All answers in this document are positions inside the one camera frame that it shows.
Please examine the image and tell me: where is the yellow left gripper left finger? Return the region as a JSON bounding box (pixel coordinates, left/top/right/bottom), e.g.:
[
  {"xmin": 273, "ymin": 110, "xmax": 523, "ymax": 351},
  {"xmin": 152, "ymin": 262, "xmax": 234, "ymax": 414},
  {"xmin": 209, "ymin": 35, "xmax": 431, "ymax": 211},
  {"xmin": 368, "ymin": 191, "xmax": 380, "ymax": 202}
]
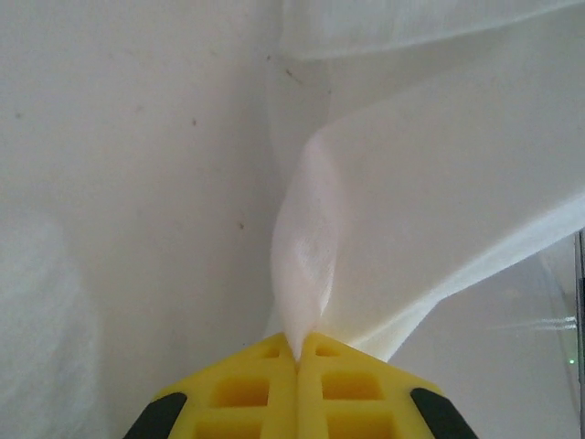
[{"xmin": 125, "ymin": 332, "xmax": 299, "ymax": 439}]

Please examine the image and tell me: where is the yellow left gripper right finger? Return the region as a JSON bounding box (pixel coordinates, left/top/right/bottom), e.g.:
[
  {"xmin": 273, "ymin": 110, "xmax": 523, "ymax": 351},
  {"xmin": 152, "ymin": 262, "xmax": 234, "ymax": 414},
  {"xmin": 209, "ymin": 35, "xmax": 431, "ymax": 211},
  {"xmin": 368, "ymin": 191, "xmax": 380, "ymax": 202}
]
[{"xmin": 297, "ymin": 332, "xmax": 479, "ymax": 439}]

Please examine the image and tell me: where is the white t-shirt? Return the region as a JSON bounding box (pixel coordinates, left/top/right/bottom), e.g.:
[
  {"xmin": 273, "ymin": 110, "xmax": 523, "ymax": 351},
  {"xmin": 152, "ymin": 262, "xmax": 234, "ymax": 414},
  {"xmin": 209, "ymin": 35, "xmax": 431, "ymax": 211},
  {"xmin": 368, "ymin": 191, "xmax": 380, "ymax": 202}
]
[{"xmin": 262, "ymin": 0, "xmax": 585, "ymax": 367}]

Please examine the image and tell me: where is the white table cover sheet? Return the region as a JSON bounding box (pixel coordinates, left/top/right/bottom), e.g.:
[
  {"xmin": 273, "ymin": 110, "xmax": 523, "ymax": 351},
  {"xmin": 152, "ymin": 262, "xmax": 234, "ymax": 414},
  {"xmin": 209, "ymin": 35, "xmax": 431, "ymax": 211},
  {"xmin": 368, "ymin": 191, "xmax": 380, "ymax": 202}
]
[{"xmin": 0, "ymin": 0, "xmax": 581, "ymax": 439}]

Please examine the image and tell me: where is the aluminium front rail frame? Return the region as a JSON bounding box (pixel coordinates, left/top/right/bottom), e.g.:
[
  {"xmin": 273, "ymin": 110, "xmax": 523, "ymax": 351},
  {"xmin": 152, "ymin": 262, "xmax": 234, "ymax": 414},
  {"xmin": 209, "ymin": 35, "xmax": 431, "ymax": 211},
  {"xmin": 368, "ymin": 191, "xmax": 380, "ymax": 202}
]
[{"xmin": 570, "ymin": 228, "xmax": 585, "ymax": 371}]

